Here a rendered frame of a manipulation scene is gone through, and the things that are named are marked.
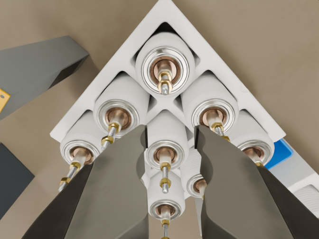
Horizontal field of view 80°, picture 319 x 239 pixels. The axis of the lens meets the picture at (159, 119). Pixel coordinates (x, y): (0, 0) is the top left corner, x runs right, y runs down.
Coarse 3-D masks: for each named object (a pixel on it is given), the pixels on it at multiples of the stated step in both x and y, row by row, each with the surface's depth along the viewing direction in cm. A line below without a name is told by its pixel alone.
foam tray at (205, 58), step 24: (168, 0) 31; (144, 24) 33; (168, 24) 43; (120, 48) 35; (192, 48) 35; (216, 72) 37; (96, 96) 40; (240, 96) 39; (72, 120) 43; (264, 120) 42; (192, 144) 45
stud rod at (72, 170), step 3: (72, 168) 34; (75, 168) 35; (69, 171) 34; (72, 171) 34; (75, 171) 35; (69, 174) 33; (72, 174) 34; (69, 177) 33; (63, 183) 31; (60, 186) 31; (63, 186) 31; (60, 189) 30
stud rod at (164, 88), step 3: (165, 75) 26; (162, 78) 25; (165, 78) 25; (168, 78) 26; (165, 84) 23; (162, 87) 22; (165, 87) 22; (168, 87) 22; (162, 90) 22; (165, 90) 22; (168, 90) 22; (162, 93) 22; (165, 93) 22; (168, 93) 22
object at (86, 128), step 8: (88, 112) 45; (80, 120) 42; (88, 120) 41; (72, 128) 40; (80, 128) 38; (88, 128) 39; (96, 128) 40; (72, 136) 37; (80, 136) 37; (88, 136) 37; (96, 136) 38; (104, 136) 40; (64, 144) 37; (96, 144) 37
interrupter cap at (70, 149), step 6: (66, 144) 37; (72, 144) 37; (78, 144) 37; (84, 144) 37; (90, 144) 37; (66, 150) 38; (72, 150) 38; (78, 150) 38; (84, 150) 38; (90, 150) 37; (96, 150) 37; (66, 156) 38; (72, 156) 38; (90, 156) 39; (96, 156) 38; (84, 162) 39; (90, 162) 39
